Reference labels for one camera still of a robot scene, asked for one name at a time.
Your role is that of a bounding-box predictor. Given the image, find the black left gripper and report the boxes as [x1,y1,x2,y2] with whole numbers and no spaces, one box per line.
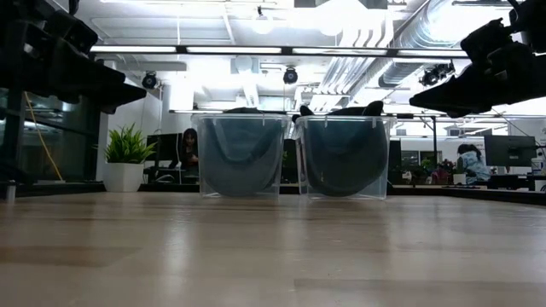
[0,0,148,116]

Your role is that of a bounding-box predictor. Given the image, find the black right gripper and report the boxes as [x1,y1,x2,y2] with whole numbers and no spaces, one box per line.
[408,0,546,119]

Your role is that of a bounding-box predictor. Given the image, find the black ceiling spotlights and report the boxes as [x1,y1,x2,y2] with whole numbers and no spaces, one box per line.
[418,61,456,88]

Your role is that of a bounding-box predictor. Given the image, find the black computer monitor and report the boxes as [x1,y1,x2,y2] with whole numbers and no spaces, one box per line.
[145,132,184,171]
[483,134,537,168]

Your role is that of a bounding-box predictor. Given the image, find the person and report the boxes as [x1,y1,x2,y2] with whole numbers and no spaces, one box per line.
[178,127,200,179]
[455,142,492,185]

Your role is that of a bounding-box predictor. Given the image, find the green plant in white pot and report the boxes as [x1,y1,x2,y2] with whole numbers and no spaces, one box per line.
[102,123,158,194]

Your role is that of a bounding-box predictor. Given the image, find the potted flowers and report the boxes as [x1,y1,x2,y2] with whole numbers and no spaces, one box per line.
[420,157,457,185]

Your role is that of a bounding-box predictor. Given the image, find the clear plastic bin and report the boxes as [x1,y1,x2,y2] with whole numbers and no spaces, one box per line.
[293,114,398,201]
[190,112,293,200]

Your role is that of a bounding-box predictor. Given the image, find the overhead light bar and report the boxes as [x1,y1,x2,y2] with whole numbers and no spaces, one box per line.
[88,43,470,61]

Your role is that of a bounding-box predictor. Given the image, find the silver ceiling air duct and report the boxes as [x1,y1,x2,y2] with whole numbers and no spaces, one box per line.
[377,0,474,89]

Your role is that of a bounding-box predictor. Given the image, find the yellow cable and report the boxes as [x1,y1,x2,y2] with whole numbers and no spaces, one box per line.
[23,90,65,182]

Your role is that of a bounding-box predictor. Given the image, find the small silver post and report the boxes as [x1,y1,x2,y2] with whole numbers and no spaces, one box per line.
[4,179,18,204]

